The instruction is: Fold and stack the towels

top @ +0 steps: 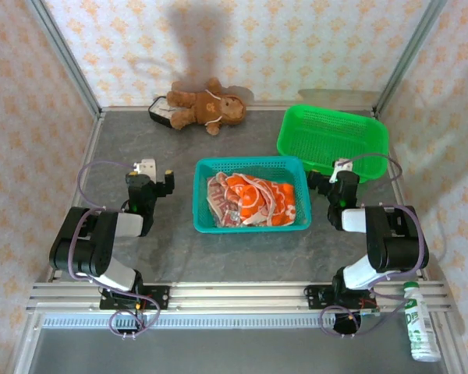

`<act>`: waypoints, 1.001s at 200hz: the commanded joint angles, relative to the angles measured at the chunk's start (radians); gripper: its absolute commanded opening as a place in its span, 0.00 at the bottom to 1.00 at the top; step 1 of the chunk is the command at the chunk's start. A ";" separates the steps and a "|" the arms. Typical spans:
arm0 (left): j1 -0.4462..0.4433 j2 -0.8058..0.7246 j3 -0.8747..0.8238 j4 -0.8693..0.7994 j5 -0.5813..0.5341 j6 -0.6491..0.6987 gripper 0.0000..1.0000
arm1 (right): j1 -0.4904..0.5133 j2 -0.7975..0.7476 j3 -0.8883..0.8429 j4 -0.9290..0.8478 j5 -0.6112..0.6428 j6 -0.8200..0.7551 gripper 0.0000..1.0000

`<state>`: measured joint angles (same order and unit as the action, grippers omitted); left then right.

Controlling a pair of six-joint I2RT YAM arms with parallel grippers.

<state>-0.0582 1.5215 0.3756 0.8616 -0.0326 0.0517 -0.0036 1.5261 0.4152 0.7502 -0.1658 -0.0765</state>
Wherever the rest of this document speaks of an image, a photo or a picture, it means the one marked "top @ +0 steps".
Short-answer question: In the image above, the wide aluminium mounting rail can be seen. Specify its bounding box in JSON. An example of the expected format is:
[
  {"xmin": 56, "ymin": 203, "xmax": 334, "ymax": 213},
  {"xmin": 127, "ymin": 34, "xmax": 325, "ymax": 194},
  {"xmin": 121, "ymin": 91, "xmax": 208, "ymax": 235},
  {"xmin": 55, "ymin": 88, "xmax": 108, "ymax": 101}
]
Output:
[{"xmin": 26, "ymin": 280, "xmax": 453, "ymax": 312}]

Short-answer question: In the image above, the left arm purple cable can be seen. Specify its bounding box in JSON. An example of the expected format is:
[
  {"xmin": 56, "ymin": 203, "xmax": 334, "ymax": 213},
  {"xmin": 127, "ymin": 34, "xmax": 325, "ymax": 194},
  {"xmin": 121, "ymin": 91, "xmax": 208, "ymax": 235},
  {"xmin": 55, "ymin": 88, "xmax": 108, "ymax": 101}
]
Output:
[{"xmin": 68, "ymin": 159, "xmax": 161, "ymax": 340}]

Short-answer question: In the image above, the white green drink bottle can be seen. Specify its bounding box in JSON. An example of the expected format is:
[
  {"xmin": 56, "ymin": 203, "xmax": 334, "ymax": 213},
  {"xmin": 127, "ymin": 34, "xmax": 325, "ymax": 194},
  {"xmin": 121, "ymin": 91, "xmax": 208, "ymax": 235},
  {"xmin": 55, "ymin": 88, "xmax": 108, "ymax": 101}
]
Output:
[{"xmin": 402, "ymin": 280, "xmax": 442, "ymax": 363}]

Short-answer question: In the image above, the black alarm clock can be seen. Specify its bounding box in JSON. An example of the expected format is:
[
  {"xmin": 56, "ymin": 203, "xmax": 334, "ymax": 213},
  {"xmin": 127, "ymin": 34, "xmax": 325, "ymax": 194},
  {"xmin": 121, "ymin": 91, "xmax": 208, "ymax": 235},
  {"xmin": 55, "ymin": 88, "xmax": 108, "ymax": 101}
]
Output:
[{"xmin": 147, "ymin": 97, "xmax": 180, "ymax": 129}]

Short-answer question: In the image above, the green plastic basket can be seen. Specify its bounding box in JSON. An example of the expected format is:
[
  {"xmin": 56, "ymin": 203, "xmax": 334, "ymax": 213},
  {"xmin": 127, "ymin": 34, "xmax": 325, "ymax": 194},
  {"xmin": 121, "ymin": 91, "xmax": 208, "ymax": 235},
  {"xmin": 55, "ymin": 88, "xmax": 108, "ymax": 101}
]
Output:
[{"xmin": 276, "ymin": 104, "xmax": 390, "ymax": 184}]

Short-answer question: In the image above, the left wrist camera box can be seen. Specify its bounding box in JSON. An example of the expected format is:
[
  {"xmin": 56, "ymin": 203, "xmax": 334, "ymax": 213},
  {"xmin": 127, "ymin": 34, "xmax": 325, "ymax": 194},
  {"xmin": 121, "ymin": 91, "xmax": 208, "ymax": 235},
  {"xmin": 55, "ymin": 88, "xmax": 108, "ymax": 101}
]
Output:
[{"xmin": 134, "ymin": 157, "xmax": 157, "ymax": 181}]

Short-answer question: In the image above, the aluminium frame post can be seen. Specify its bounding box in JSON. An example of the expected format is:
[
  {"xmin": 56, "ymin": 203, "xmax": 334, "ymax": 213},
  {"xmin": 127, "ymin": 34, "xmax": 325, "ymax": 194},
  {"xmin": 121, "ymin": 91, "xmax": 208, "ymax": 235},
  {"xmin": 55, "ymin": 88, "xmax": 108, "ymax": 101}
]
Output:
[
  {"xmin": 27, "ymin": 0, "xmax": 102, "ymax": 118},
  {"xmin": 373, "ymin": 0, "xmax": 450, "ymax": 116}
]

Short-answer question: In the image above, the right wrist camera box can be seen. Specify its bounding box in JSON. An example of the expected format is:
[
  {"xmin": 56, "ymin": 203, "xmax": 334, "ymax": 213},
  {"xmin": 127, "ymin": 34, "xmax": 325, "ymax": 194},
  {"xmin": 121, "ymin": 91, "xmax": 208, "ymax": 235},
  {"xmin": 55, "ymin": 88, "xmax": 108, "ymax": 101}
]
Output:
[{"xmin": 330, "ymin": 157, "xmax": 354, "ymax": 184}]

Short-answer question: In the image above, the teal plastic basket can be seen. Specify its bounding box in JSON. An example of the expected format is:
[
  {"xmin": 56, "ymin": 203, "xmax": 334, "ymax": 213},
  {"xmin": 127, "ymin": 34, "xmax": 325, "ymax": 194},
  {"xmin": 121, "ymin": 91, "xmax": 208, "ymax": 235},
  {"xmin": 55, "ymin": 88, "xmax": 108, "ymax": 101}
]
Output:
[{"xmin": 193, "ymin": 156, "xmax": 312, "ymax": 235}]

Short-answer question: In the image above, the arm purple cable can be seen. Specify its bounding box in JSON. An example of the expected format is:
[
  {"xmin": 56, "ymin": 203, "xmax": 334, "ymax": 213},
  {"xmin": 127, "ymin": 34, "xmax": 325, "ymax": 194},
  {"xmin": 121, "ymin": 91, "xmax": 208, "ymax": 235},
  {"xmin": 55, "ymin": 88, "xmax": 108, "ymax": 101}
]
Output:
[
  {"xmin": 320, "ymin": 152, "xmax": 430, "ymax": 339},
  {"xmin": 68, "ymin": 159, "xmax": 161, "ymax": 340}
]

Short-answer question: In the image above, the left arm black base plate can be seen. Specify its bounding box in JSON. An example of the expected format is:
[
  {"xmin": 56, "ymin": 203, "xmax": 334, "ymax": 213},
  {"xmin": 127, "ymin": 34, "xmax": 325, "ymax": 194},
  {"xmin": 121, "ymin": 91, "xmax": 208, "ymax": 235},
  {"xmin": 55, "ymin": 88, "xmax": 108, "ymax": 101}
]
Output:
[{"xmin": 100, "ymin": 285, "xmax": 171, "ymax": 312}]

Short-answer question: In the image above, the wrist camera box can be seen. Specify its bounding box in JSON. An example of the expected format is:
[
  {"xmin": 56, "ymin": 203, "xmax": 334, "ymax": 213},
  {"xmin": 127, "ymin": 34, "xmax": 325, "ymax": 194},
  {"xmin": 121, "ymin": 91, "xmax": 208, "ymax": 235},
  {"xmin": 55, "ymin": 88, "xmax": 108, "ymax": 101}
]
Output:
[
  {"xmin": 330, "ymin": 157, "xmax": 354, "ymax": 184},
  {"xmin": 134, "ymin": 157, "xmax": 157, "ymax": 181}
]

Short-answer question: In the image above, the brown teddy bear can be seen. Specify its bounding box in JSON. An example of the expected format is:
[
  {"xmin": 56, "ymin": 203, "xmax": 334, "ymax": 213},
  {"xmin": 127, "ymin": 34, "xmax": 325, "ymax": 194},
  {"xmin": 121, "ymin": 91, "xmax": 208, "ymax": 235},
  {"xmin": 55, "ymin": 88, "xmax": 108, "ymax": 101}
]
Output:
[{"xmin": 166, "ymin": 76, "xmax": 247, "ymax": 136}]

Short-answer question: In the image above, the aluminium frame leg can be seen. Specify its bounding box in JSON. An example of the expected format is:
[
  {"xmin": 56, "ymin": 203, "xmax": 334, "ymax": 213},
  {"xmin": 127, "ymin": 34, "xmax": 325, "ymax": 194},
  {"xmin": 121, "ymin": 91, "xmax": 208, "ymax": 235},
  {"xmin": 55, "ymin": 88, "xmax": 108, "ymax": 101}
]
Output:
[
  {"xmin": 13, "ymin": 311, "xmax": 44, "ymax": 374},
  {"xmin": 432, "ymin": 311, "xmax": 468, "ymax": 374}
]

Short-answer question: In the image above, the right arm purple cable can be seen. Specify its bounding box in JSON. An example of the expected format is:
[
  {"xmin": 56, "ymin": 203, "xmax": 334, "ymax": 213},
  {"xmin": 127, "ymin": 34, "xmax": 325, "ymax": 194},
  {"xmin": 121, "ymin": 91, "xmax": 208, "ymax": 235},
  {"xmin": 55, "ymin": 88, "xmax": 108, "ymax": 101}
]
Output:
[{"xmin": 320, "ymin": 152, "xmax": 430, "ymax": 339}]

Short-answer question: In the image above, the aluminium table edge rail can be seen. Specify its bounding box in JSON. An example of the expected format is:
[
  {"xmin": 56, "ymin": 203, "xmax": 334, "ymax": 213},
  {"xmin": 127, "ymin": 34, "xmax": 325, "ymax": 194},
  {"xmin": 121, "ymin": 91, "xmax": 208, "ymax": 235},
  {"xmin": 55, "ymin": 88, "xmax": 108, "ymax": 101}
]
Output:
[
  {"xmin": 374, "ymin": 111, "xmax": 428, "ymax": 284},
  {"xmin": 46, "ymin": 111, "xmax": 105, "ymax": 284}
]

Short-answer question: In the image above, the lettered multicolour towel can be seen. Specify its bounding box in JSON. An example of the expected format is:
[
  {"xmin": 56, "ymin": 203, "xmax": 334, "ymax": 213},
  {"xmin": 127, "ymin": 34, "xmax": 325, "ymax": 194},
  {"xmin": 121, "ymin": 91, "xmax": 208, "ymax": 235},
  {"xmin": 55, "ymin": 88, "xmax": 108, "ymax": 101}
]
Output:
[{"xmin": 206, "ymin": 173, "xmax": 245, "ymax": 229}]

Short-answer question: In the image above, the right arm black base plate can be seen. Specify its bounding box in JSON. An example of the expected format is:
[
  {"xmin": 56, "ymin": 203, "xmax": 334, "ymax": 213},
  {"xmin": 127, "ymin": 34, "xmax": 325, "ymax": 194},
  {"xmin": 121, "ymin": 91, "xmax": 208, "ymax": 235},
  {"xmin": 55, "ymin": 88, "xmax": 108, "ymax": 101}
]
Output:
[{"xmin": 304, "ymin": 285, "xmax": 378, "ymax": 312}]

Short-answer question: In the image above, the grey slotted cable duct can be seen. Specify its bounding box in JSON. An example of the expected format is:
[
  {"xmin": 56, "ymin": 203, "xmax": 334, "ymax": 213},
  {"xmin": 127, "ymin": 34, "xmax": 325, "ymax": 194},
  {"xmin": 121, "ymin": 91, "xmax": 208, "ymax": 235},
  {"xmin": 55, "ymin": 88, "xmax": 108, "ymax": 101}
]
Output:
[{"xmin": 42, "ymin": 314, "xmax": 410, "ymax": 330}]

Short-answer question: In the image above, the bright orange flower towel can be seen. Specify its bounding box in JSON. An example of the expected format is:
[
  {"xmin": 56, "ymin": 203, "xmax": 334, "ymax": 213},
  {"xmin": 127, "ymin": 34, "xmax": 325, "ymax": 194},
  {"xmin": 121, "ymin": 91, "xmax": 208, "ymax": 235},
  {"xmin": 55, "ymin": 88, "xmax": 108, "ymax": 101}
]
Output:
[{"xmin": 222, "ymin": 173, "xmax": 297, "ymax": 227}]

